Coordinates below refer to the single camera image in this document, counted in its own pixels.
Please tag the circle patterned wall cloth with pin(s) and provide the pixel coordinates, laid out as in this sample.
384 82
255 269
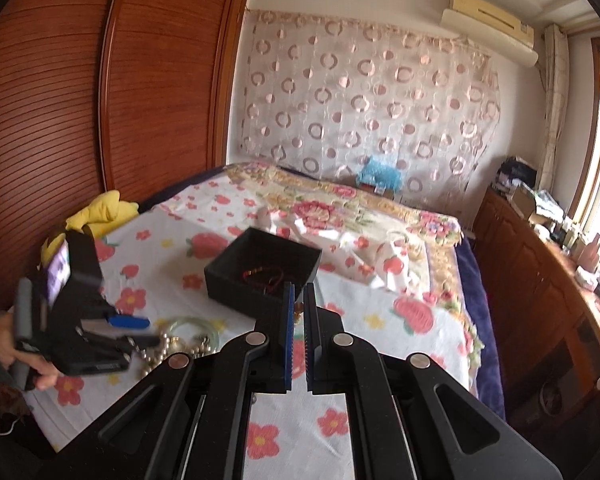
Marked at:
360 100

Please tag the white tissue box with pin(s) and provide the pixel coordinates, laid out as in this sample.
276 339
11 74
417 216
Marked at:
587 280

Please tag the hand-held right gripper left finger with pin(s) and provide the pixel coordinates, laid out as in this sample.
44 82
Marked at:
288 340

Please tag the black jewelry box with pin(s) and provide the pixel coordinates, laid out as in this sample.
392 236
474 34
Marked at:
230 285

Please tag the blue fluffy toy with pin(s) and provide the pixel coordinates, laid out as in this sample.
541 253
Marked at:
380 171

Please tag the green jade bangle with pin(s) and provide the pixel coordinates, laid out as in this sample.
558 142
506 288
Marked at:
182 321

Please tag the dark bag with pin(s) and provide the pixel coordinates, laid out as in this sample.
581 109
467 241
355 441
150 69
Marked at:
517 169

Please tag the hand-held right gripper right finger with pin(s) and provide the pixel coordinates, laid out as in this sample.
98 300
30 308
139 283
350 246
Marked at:
308 340

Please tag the white floral bed sheet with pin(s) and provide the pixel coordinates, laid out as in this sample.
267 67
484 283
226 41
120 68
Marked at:
170 240

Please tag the white air conditioner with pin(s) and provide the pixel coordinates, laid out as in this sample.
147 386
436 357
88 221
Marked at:
490 25

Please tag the wooden side cabinet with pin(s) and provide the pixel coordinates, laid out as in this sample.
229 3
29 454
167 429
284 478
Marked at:
525 280

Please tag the beige floral blanket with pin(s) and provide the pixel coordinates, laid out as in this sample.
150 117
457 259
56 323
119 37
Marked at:
325 210

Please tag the dark blue bed cover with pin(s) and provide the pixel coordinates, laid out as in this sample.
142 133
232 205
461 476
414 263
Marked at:
485 320

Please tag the yellow plush cloth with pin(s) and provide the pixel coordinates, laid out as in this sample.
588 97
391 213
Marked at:
102 210

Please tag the cardboard box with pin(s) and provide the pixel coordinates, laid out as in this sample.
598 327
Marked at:
524 201

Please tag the beige window curtain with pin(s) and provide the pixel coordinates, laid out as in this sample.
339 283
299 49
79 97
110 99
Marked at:
555 110

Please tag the person's left hand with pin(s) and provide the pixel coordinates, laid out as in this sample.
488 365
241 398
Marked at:
2 340

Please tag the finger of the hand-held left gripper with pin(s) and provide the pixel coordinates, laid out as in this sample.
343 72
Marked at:
130 343
126 321

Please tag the wooden slatted wardrobe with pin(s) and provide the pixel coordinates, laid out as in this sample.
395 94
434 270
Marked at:
80 85

